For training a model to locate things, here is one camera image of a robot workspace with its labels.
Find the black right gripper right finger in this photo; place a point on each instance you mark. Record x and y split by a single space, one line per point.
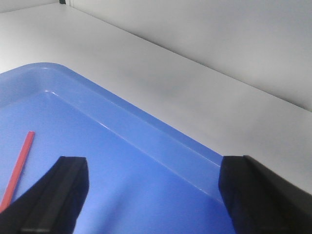
259 201

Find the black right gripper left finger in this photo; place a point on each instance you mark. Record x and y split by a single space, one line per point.
53 204

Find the red long-handled spoon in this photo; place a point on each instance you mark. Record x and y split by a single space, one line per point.
15 176

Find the blue plastic tray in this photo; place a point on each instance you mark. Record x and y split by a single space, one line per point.
145 176

